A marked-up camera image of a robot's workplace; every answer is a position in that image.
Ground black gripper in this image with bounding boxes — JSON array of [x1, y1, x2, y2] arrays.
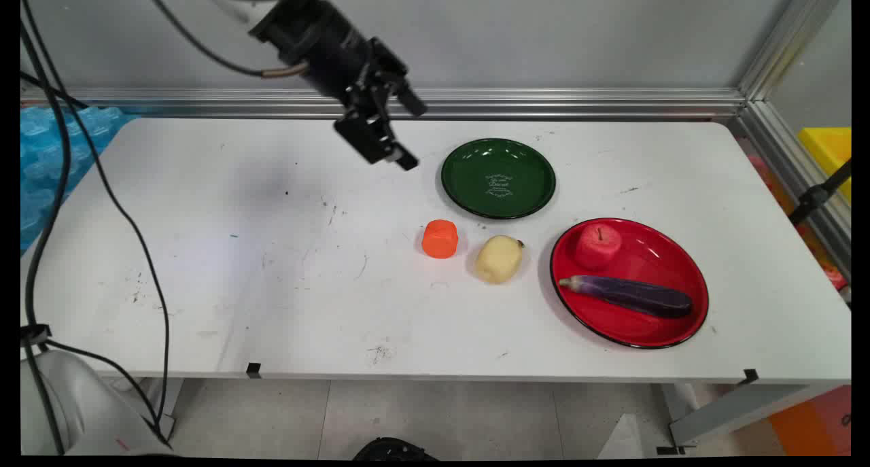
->
[[248, 0, 429, 173]]

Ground purple toy eggplant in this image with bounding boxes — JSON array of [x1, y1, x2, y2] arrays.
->
[[558, 275, 694, 319]]

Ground dark green round plate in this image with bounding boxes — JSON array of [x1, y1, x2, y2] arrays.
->
[[440, 137, 557, 221]]

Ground orange toy carrot piece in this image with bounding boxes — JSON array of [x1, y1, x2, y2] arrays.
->
[[421, 219, 459, 260]]

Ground yellow toy potato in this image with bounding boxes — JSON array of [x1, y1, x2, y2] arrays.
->
[[474, 235, 525, 285]]

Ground red toy apple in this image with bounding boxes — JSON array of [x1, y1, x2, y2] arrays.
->
[[576, 223, 623, 272]]

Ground red round plate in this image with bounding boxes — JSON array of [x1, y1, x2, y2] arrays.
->
[[549, 217, 710, 350]]

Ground black round floor object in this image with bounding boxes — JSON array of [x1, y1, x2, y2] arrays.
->
[[353, 437, 439, 462]]

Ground blue bubble foam sheet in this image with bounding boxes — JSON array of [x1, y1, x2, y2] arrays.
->
[[20, 105, 137, 254]]

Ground black clamp stand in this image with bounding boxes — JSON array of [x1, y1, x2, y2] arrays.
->
[[788, 158, 852, 226]]

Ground yellow plastic bin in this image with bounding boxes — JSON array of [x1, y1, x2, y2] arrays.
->
[[797, 126, 852, 203]]

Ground grey table leg bar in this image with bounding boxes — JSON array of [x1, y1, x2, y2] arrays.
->
[[656, 383, 820, 455]]

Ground orange box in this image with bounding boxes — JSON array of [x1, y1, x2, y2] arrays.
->
[[768, 385, 852, 456]]

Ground aluminium frame rails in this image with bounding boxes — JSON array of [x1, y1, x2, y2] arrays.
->
[[20, 0, 852, 281]]

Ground long black cable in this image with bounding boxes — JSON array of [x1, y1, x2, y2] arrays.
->
[[20, 29, 172, 447], [20, 0, 74, 454]]

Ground black strap on arm base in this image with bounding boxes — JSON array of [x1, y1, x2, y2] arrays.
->
[[20, 324, 53, 349]]

